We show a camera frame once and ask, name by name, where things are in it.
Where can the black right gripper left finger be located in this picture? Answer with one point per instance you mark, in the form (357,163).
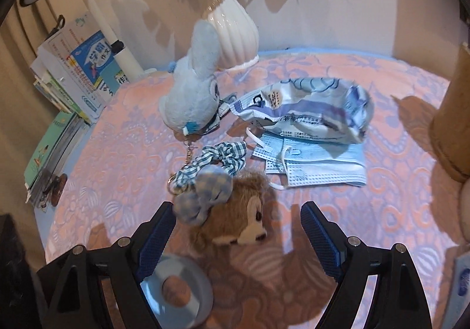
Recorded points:
(72,282)

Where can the white tissue pack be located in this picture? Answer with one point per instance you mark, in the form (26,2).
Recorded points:
(460,289)

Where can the light blue tape roll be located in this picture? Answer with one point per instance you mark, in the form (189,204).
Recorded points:
(179,293)

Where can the blue patterned tissue packet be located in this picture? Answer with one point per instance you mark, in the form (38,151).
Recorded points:
(321,109)

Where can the green gingham scrunchie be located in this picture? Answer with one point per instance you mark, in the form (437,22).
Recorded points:
(229,156)

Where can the blue bunny plush keychain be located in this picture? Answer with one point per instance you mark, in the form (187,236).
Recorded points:
(191,106)

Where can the brown pen holder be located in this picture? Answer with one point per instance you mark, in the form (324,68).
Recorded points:
(449,129)

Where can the brown plush with gingham bow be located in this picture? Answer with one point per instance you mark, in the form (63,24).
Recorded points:
(224,210)

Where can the white ribbed vase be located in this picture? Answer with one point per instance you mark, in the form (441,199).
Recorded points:
(237,33)

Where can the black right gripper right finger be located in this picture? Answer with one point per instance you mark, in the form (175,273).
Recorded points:
(398,301)

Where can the blue face masks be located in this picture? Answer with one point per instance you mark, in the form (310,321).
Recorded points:
(310,163)

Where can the stack of books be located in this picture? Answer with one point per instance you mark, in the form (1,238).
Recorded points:
(77,62)

